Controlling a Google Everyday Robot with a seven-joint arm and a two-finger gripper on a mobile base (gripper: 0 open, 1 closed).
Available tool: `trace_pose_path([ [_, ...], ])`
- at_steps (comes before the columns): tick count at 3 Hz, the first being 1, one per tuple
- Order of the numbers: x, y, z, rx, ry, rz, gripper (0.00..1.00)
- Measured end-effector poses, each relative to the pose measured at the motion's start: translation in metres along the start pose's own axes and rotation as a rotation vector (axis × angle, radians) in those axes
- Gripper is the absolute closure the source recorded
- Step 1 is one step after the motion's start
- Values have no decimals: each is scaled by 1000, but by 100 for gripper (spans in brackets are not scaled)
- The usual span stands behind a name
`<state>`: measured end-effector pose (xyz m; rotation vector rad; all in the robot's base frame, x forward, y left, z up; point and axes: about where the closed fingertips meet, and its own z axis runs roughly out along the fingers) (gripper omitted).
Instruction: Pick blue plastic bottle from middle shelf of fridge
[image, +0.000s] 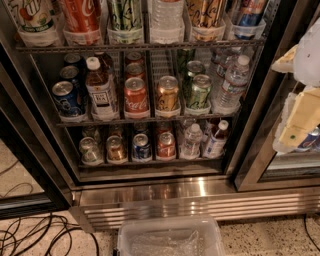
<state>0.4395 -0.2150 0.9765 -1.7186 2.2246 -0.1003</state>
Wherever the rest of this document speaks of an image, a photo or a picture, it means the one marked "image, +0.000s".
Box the blue Pepsi can bottom shelf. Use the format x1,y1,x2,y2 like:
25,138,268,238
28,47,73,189
133,133,151,159

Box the clear water bottle middle shelf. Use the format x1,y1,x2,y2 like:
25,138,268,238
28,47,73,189
213,55,250,115

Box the clear water bottle shelf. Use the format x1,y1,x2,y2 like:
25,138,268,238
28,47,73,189
181,123,203,159
213,55,250,115
151,0,184,30

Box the clear plastic bin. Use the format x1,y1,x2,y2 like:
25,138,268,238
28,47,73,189
117,216,225,256

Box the clear water bottle bottom shelf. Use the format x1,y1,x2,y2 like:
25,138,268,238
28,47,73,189
181,123,203,159

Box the black floor cables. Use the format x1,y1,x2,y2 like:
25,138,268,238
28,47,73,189
0,159,100,256

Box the gold can bottom shelf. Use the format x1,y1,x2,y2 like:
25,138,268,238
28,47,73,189
106,135,127,161

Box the blue Pepsi can front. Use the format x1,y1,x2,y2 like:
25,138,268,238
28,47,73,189
52,81,85,117

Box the gold LaCroix can top shelf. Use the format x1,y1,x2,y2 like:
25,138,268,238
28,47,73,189
186,0,226,28

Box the red Coca-Cola can front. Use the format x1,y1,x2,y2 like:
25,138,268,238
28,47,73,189
124,77,149,113

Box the red Coca-Cola can bottom shelf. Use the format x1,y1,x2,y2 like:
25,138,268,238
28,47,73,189
157,132,175,157

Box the brown tea bottle white cap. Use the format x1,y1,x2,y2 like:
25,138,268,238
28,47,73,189
85,57,118,121

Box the tea bottle bottom shelf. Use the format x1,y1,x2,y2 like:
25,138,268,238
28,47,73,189
203,120,229,159

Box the blue can behind glass door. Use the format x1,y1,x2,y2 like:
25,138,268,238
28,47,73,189
296,127,320,152

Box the green LaCroix can front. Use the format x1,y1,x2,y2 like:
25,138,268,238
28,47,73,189
186,74,212,110

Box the red Coca-Cola can top shelf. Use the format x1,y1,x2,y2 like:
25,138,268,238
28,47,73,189
58,0,99,33

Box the white 7up can top shelf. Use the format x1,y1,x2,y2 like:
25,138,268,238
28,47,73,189
8,0,54,33

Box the gold LaCroix can middle shelf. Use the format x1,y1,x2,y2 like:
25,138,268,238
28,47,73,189
156,76,179,111

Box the green LaCroix can top shelf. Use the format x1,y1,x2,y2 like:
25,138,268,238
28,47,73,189
107,0,142,31

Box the gold lacroix can shelf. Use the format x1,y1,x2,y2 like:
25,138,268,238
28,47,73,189
186,0,226,28
156,76,179,111

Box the red coca-cola can shelf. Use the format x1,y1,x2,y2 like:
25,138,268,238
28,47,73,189
58,0,99,33
157,132,175,157

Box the stainless steel fridge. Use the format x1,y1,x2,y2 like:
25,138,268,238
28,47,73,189
0,0,320,232

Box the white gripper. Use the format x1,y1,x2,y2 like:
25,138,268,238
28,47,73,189
271,18,320,154

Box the clear water bottle top shelf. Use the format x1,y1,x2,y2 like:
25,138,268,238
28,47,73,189
151,0,184,30

